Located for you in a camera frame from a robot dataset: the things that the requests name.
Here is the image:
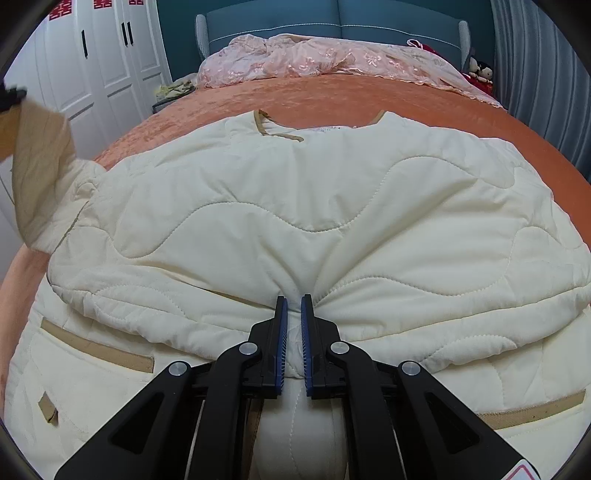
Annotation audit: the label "red fabric item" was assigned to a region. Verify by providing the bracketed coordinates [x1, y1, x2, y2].
[406, 39, 445, 59]

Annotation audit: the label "blue upholstered headboard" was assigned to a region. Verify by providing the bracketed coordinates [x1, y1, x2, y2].
[195, 0, 472, 71]

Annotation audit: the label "pink lace quilt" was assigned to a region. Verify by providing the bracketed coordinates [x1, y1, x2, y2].
[198, 34, 506, 109]

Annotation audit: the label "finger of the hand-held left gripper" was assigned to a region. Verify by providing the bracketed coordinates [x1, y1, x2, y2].
[0, 84, 27, 112]

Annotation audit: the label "plush toys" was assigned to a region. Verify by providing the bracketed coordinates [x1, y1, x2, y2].
[464, 55, 495, 83]

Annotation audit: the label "white wardrobe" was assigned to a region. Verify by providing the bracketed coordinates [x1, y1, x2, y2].
[8, 0, 175, 162]

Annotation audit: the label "orange bed blanket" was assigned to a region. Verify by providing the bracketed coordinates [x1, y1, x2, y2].
[0, 73, 591, 407]

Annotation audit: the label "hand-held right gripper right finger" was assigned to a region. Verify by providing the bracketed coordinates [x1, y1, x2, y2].
[301, 294, 542, 480]

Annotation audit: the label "cream blanket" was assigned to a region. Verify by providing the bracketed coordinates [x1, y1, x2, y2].
[0, 99, 591, 480]

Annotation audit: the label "dark nightstand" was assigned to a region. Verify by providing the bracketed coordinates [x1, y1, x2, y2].
[151, 95, 185, 114]

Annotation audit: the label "grey curtain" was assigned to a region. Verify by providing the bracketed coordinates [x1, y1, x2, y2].
[488, 0, 591, 182]

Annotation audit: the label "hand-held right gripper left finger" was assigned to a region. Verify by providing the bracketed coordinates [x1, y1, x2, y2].
[54, 295, 290, 480]

